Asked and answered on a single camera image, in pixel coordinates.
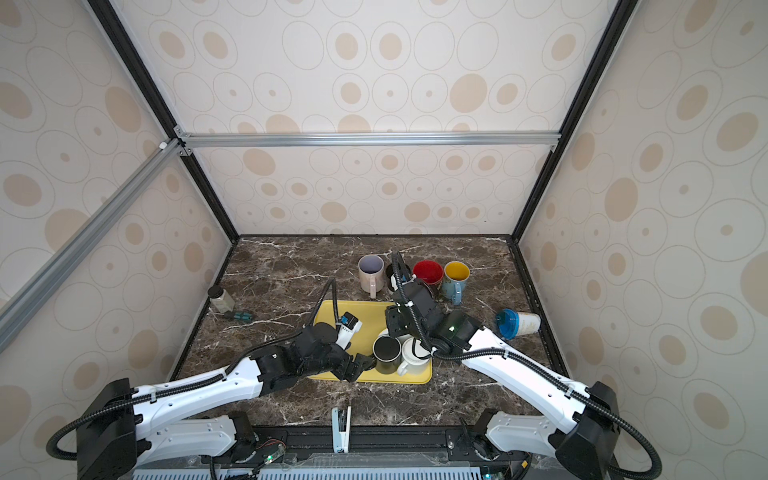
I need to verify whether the black mug red inside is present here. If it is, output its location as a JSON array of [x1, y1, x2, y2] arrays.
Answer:
[[372, 335, 402, 375]]

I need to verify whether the white bottom dark mug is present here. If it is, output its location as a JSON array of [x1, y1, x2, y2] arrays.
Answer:
[[385, 264, 412, 292]]

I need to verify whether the blue butterfly mug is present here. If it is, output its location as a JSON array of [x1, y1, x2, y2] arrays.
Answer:
[[441, 261, 471, 306]]

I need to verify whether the pink mug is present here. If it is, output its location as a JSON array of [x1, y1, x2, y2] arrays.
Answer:
[[358, 254, 386, 299]]

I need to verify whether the white ribbed mug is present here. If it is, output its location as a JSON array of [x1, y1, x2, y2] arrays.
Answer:
[[377, 329, 411, 344]]

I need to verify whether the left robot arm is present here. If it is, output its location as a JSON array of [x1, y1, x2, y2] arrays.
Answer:
[[45, 300, 374, 479]]

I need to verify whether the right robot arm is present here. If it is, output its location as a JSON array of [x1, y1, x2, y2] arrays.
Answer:
[[387, 251, 662, 479]]

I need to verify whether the white cream mug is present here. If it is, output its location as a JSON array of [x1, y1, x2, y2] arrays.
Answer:
[[397, 337, 431, 376]]

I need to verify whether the yellow plastic tray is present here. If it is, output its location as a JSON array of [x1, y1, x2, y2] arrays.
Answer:
[[338, 300, 433, 385]]

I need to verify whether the small green tool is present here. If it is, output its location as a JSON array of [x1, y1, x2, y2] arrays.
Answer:
[[223, 311, 254, 323]]

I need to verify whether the white cup blue lid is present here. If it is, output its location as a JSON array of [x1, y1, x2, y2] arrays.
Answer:
[[495, 308, 541, 340]]

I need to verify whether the small bottle black cap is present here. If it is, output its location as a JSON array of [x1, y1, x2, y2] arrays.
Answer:
[[207, 285, 235, 314]]

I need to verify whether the horizontal aluminium bar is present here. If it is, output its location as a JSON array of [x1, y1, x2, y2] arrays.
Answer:
[[180, 130, 561, 148]]

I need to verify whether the diagonal aluminium bar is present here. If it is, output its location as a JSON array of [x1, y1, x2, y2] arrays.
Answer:
[[1, 138, 182, 349]]

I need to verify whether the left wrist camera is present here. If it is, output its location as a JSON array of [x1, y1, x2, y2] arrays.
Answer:
[[336, 312, 362, 350]]

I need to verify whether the white clip on rail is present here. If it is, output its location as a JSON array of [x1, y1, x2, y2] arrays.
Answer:
[[331, 406, 351, 453]]

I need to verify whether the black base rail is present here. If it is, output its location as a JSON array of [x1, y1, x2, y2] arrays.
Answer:
[[104, 423, 625, 480]]

